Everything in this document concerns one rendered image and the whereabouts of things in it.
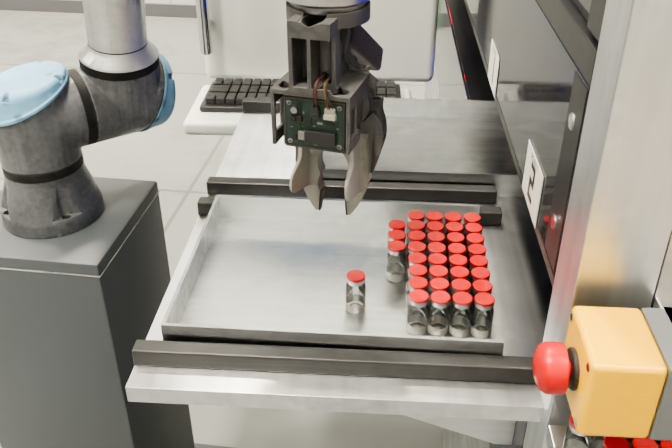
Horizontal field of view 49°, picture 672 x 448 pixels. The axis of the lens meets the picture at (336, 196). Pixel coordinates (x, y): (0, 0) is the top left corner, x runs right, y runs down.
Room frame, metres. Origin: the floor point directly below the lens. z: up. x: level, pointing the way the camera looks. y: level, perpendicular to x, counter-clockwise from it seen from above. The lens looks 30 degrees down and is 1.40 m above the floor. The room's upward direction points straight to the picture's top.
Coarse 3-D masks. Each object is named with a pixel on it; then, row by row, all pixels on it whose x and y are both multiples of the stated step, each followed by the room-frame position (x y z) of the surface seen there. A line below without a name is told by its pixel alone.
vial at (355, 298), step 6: (348, 282) 0.63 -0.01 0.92; (360, 282) 0.62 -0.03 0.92; (348, 288) 0.63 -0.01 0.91; (354, 288) 0.62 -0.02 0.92; (360, 288) 0.63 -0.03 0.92; (348, 294) 0.63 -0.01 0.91; (354, 294) 0.62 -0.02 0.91; (360, 294) 0.62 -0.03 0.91; (348, 300) 0.63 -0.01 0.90; (354, 300) 0.62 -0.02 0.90; (360, 300) 0.62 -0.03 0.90; (348, 306) 0.63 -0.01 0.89; (354, 306) 0.62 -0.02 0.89; (360, 306) 0.62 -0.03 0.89; (354, 312) 0.62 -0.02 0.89; (360, 312) 0.62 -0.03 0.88
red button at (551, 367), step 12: (540, 348) 0.43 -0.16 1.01; (552, 348) 0.42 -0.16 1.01; (564, 348) 0.42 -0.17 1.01; (540, 360) 0.42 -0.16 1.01; (552, 360) 0.41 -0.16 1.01; (564, 360) 0.41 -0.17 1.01; (540, 372) 0.41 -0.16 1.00; (552, 372) 0.41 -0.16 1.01; (564, 372) 0.41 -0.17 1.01; (540, 384) 0.41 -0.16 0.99; (552, 384) 0.40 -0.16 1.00; (564, 384) 0.40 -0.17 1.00
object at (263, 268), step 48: (240, 240) 0.77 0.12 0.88; (288, 240) 0.77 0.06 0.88; (336, 240) 0.77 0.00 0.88; (384, 240) 0.77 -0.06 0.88; (192, 288) 0.67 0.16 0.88; (240, 288) 0.67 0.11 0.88; (288, 288) 0.67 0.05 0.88; (336, 288) 0.67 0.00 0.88; (384, 288) 0.67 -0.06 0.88; (192, 336) 0.56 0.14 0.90; (240, 336) 0.56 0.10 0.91; (288, 336) 0.56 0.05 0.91; (336, 336) 0.55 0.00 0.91; (384, 336) 0.55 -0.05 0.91; (432, 336) 0.55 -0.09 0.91
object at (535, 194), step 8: (528, 144) 0.71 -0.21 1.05; (528, 152) 0.71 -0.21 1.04; (528, 160) 0.70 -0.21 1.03; (536, 160) 0.66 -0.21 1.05; (528, 168) 0.69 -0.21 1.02; (536, 168) 0.66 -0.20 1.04; (528, 176) 0.69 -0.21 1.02; (536, 176) 0.65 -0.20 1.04; (536, 184) 0.65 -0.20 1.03; (536, 192) 0.64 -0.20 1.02; (528, 200) 0.67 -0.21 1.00; (536, 200) 0.64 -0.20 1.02; (528, 208) 0.67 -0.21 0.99; (536, 208) 0.63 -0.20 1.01; (536, 216) 0.63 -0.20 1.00
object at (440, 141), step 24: (408, 120) 1.13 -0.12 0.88; (432, 120) 1.13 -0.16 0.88; (456, 120) 1.13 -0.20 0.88; (480, 120) 1.13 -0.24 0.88; (384, 144) 1.04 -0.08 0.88; (408, 144) 1.04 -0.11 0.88; (432, 144) 1.04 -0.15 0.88; (456, 144) 1.04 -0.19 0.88; (480, 144) 1.04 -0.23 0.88; (504, 144) 1.04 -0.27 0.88; (336, 168) 0.90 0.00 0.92; (384, 168) 0.96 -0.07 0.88; (408, 168) 0.96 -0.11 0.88; (432, 168) 0.96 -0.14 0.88; (456, 168) 0.96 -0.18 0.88; (480, 168) 0.96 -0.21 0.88; (504, 168) 0.96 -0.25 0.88; (504, 192) 0.88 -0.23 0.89
